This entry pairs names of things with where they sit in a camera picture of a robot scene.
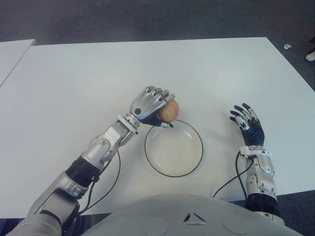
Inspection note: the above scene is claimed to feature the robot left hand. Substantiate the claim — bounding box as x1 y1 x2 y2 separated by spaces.
129 86 177 128

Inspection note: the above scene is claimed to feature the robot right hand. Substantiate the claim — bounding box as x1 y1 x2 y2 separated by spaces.
229 103 267 148

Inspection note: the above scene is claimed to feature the yellow-red apple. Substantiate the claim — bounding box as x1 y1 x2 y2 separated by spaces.
157 99 180 124

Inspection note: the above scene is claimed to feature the white plate with black rim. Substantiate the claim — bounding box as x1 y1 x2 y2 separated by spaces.
144 119 204 178

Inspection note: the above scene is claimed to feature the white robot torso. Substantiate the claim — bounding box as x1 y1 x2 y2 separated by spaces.
83 193 296 236

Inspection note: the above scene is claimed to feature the adjacent white table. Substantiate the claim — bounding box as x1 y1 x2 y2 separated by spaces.
0 39 36 88

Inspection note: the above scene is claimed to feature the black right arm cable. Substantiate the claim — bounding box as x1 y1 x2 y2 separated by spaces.
212 150 254 200

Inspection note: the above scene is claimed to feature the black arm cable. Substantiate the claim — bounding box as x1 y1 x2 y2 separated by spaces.
212 150 254 200
78 149 122 215

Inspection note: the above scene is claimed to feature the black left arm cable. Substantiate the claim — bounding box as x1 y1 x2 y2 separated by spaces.
78 149 122 215

